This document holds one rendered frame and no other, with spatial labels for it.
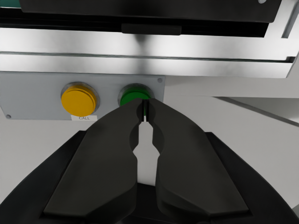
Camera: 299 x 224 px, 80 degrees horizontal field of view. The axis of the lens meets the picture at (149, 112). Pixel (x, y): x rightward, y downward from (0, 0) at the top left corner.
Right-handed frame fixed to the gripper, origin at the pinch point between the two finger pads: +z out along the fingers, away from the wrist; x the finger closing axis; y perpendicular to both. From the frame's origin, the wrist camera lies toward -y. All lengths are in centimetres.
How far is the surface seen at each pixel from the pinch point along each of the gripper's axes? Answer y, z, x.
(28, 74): 2.2, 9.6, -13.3
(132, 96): 4.1, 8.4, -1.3
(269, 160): 27.6, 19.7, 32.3
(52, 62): 0.8, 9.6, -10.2
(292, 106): 62, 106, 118
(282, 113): 68, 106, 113
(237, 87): 7.7, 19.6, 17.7
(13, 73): 2.2, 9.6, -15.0
